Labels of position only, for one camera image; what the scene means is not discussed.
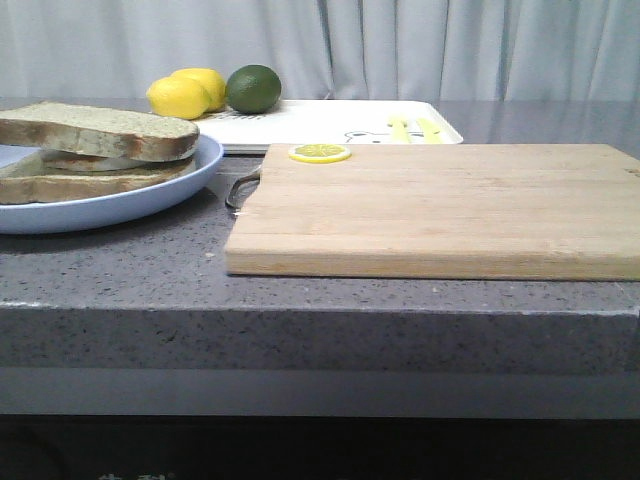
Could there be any cream bear tray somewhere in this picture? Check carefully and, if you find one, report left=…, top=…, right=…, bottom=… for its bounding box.
left=197, top=100, right=463, bottom=155

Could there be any green lime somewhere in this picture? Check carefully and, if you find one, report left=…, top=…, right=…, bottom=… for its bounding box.
left=225, top=64, right=282, bottom=114

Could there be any wooden cutting board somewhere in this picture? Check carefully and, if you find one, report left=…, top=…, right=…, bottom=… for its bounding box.
left=225, top=144, right=639, bottom=280

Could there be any yellow lemon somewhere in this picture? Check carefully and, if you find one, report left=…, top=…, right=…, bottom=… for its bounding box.
left=146, top=76, right=210, bottom=120
left=172, top=67, right=226, bottom=112

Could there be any lemon slice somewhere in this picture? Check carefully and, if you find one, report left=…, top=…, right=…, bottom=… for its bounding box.
left=288, top=143, right=351, bottom=164

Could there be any light blue plate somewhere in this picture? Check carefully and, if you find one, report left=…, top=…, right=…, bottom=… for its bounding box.
left=1, top=135, right=224, bottom=234

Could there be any metal board handle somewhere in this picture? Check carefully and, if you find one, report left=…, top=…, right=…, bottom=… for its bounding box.
left=225, top=167, right=262, bottom=212

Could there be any bread slice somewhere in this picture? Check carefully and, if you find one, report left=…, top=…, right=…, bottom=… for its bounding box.
left=1, top=151, right=196, bottom=205
left=1, top=102, right=200, bottom=162

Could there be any fried egg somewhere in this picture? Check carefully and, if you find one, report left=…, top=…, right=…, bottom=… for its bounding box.
left=40, top=150, right=146, bottom=172

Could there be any rear yellow lemon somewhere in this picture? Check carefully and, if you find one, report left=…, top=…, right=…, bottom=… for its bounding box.
left=172, top=67, right=226, bottom=112

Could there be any white curtain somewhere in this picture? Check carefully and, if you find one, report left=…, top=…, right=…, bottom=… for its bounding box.
left=1, top=1, right=639, bottom=101

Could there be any front yellow lemon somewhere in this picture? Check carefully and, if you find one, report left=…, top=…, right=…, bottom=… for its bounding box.
left=146, top=76, right=210, bottom=120

